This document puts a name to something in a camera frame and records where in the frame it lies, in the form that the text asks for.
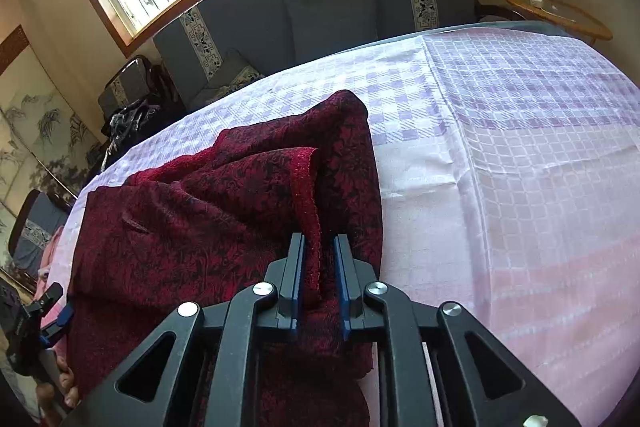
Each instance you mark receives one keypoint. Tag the pile of dark clothes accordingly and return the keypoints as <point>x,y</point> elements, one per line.
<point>130,119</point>

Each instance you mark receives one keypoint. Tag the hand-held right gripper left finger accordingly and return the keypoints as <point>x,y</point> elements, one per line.
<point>299,279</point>

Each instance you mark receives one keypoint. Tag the dark bag on chair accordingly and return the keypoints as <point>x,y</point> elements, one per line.
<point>125,82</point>

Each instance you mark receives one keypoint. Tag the dark red floral garment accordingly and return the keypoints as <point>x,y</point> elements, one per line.
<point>200,217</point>

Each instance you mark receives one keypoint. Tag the person's left hand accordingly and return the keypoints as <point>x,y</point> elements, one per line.
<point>70,384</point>

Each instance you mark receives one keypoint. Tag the grey sofa with patterned bands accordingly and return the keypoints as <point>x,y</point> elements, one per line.
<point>250,7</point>

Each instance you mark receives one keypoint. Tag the dark wooden armchair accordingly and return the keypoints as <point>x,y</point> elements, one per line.
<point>35,227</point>

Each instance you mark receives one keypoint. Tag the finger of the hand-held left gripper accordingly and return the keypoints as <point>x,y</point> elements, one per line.
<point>47,298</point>
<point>63,314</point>

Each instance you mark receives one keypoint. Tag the painted folding screen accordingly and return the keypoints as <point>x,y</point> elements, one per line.
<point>40,132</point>

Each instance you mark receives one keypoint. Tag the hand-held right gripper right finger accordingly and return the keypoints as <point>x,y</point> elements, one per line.
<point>343,289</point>

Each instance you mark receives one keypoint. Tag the grey cushion with patterned band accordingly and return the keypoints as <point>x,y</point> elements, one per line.
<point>225,77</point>

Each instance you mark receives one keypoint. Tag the round wooden side table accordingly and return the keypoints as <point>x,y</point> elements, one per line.
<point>575,21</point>

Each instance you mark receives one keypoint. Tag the plain grey cushion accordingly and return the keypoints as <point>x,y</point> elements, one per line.
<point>330,24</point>

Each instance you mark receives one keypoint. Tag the pink lilac checked blanket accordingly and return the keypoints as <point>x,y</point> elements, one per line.
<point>500,157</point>

